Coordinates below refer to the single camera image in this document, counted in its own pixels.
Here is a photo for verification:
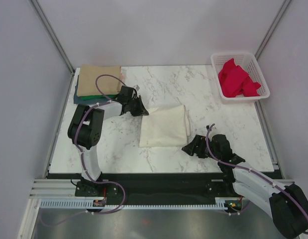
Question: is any folded blue grey t shirt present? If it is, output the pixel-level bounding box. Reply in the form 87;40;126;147
73;80;108;105

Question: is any left aluminium frame post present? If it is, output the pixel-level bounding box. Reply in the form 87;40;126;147
29;0;75;76

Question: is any white slotted cable duct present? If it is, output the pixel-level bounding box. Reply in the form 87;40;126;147
39;199;227;210

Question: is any aluminium frame post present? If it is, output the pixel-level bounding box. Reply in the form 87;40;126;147
29;0;75;76
255;0;293;60

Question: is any red t shirt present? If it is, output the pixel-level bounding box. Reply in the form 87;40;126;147
218;58;261;98

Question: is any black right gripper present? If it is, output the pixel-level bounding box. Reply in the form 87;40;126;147
181;134;220;161

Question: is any folded tan t shirt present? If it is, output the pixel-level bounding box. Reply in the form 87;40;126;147
77;64;121;97

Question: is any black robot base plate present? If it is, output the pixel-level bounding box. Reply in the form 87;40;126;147
74;171;244;206

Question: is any white plastic laundry basket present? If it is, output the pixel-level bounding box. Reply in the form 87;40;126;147
210;51;270;104

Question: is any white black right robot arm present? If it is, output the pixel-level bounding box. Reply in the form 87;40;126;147
182;134;308;239

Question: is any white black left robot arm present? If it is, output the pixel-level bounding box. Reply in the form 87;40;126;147
67;86;149;197

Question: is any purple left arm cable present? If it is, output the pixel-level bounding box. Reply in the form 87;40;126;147
75;74;127;186

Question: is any folded green t shirt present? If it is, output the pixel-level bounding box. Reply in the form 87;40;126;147
79;95;117;101

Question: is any cream white t shirt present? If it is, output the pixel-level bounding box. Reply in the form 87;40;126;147
139;105;191;148

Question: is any right aluminium frame post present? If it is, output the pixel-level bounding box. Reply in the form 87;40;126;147
255;0;293;60

